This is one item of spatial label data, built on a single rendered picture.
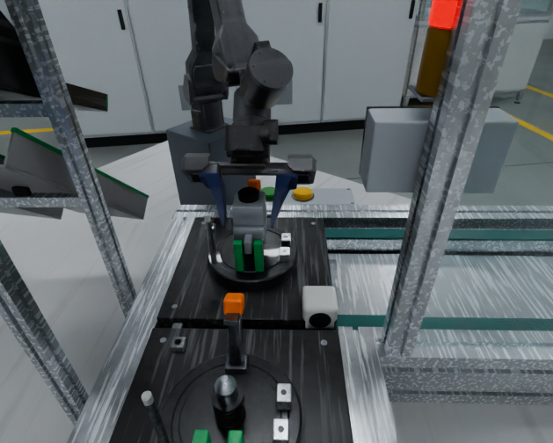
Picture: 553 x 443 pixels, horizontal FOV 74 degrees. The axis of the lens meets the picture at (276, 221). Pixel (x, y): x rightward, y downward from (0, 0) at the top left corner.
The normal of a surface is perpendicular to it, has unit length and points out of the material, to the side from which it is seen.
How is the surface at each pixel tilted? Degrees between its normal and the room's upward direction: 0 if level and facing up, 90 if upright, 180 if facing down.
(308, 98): 90
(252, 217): 90
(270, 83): 47
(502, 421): 0
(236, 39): 54
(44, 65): 90
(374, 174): 90
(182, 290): 0
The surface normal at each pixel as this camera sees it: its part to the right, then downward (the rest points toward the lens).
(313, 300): -0.02, -0.82
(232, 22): 0.33, -0.07
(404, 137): -0.04, 0.57
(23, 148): 0.98, 0.10
